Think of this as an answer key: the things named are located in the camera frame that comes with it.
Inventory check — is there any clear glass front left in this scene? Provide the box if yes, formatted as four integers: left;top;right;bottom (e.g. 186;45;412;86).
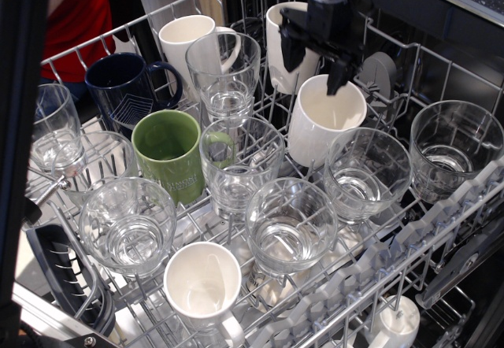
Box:
79;177;176;278

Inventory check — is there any white mug front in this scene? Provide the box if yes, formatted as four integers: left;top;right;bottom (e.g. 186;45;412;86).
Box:
163;242;245;347

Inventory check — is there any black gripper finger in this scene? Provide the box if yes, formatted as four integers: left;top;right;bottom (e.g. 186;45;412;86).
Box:
280;33;306;72
327;56;361;96

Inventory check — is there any metal wire dishwasher rack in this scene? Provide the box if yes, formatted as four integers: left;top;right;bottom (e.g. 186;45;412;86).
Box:
13;0;503;347

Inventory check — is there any green ceramic mug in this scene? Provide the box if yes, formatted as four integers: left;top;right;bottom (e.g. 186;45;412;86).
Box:
132;109;205;205

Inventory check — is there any clear glass far right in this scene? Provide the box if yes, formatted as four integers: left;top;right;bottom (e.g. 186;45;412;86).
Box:
409;100;503;204

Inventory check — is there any black rack handle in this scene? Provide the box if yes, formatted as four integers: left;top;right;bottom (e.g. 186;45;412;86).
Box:
27;224;115;335

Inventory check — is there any white handleless ceramic cup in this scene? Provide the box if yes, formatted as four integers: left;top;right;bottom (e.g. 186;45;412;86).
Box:
287;75;367;168

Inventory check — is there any red shirt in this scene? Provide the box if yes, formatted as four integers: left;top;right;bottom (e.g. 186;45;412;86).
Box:
40;0;115;83

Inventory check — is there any navy blue mug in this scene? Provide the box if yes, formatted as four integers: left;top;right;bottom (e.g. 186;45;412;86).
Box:
85;52;183;139

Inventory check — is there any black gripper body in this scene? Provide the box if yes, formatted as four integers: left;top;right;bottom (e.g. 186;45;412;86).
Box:
280;0;362;60

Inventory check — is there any white mug with handle back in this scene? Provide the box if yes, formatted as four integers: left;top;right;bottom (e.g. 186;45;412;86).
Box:
158;15;242;102

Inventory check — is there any grey plastic tine row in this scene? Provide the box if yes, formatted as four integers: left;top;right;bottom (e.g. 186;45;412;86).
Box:
251;158;503;347

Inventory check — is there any metal clamp screw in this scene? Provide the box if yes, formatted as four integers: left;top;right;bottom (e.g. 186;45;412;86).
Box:
35;176;71;207

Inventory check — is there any white dish lower rack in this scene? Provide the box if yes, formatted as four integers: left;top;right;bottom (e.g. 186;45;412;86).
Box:
365;295;421;347

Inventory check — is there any clear glass front centre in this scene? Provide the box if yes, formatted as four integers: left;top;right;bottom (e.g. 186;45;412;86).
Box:
245;177;338;278

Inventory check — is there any clear glass far left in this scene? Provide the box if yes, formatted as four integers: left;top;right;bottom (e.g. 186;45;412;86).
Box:
31;83;81;172

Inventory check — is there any tall clear glass back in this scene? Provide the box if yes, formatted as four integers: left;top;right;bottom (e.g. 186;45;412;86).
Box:
186;30;261;128

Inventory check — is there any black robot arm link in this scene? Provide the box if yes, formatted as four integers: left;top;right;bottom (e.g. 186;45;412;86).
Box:
1;0;48;329

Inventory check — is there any clear glass right centre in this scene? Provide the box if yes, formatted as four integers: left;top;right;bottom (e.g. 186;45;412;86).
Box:
323;127;413;225

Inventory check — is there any white cup back centre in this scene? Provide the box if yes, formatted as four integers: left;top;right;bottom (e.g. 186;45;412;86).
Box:
266;2;320;94

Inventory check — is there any clear glass left middle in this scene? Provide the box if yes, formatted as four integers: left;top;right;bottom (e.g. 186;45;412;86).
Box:
52;131;139;207

